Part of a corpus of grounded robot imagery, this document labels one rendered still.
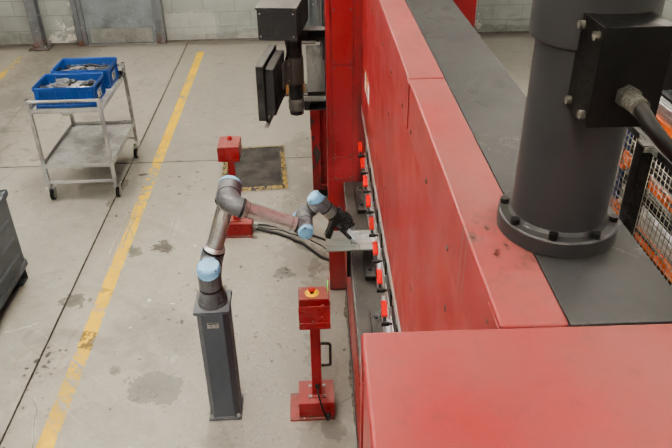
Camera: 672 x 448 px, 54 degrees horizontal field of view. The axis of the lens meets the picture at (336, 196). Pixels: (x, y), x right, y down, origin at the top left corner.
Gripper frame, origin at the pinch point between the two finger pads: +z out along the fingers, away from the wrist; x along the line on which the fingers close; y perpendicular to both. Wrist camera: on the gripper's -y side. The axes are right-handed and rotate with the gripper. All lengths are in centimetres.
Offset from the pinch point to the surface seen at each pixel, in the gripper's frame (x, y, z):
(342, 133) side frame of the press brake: 85, 21, -9
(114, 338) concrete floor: 65, -175, -15
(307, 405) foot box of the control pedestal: -24, -82, 49
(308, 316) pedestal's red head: -25.5, -38.5, 1.7
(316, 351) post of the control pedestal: -19, -55, 28
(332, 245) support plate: -2.7, -9.5, -7.0
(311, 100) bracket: 143, 13, -15
